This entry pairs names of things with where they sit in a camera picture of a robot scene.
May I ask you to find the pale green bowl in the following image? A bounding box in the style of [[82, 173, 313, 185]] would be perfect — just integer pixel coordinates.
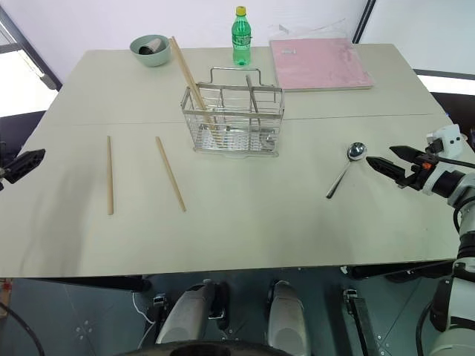
[[129, 34, 173, 68]]

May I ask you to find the thin white floor cable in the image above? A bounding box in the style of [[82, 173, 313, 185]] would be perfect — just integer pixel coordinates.
[[131, 291, 157, 335]]

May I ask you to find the steel wire cutlery rack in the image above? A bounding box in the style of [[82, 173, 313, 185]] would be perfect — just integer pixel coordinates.
[[180, 66, 286, 160]]

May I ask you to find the black window frame post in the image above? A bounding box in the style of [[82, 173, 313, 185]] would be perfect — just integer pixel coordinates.
[[0, 6, 63, 92]]

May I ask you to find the black right arm lower cable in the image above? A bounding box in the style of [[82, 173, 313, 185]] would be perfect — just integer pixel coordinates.
[[415, 299, 436, 356]]

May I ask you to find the grey rounded robot leg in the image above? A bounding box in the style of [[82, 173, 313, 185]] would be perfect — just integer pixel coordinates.
[[266, 279, 309, 356], [154, 281, 220, 346]]

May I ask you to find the green plastic bottle yellow cap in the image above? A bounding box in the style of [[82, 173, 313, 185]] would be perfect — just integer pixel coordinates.
[[232, 5, 254, 68]]

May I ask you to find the black floor cable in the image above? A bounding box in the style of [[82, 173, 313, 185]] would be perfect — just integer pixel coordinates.
[[0, 300, 46, 356]]

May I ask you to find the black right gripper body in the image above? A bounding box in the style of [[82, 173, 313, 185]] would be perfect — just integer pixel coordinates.
[[406, 151, 439, 191]]

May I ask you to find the black upright post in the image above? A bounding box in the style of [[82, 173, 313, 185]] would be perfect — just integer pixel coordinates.
[[351, 0, 376, 44]]

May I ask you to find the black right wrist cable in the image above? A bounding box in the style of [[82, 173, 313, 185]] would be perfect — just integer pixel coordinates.
[[436, 156, 475, 168]]

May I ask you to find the grey paper cup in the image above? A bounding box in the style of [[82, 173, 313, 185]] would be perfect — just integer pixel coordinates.
[[138, 36, 166, 56]]

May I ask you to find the dark cabinet beside table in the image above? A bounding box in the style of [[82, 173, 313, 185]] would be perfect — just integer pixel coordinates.
[[412, 68, 475, 125]]

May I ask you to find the black table frame bar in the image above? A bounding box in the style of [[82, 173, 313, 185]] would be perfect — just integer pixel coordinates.
[[340, 260, 456, 282], [46, 274, 152, 294]]

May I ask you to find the clear plastic bag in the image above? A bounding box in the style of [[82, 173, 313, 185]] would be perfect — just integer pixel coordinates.
[[266, 17, 352, 49]]

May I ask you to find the black table leg bracket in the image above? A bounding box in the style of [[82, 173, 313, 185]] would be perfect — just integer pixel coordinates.
[[341, 288, 381, 356]]

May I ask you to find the pink flat box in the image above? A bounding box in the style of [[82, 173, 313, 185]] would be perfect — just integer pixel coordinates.
[[269, 37, 374, 92]]

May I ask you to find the steel spoon with flat handle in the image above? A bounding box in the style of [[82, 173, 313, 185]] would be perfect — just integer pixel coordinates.
[[245, 74, 278, 146]]

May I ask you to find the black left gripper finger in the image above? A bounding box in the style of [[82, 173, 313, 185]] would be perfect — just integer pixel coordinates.
[[5, 148, 47, 185]]

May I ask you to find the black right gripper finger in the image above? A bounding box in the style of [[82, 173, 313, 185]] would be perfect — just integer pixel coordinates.
[[389, 145, 425, 165], [366, 156, 410, 187]]

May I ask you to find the wooden chopstick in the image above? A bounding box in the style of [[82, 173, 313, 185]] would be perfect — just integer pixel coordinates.
[[168, 36, 220, 147], [171, 36, 224, 147], [154, 136, 188, 214], [106, 135, 115, 216]]

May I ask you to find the dark round robot waist rim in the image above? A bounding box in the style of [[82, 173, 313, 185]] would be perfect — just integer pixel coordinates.
[[120, 340, 294, 356]]

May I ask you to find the steel spoon with round bowl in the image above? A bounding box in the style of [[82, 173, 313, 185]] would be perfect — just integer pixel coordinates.
[[325, 142, 370, 200]]

